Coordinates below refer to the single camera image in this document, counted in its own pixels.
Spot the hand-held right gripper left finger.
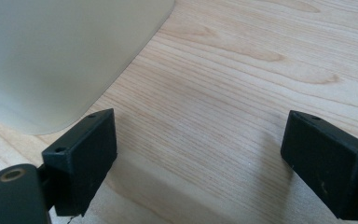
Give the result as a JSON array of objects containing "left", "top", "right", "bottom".
[{"left": 41, "top": 107, "right": 118, "bottom": 217}]

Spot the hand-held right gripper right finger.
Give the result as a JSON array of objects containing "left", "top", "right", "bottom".
[{"left": 280, "top": 109, "right": 358, "bottom": 222}]

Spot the white plastic bin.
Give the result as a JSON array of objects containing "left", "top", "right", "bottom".
[{"left": 0, "top": 0, "right": 176, "bottom": 136}]

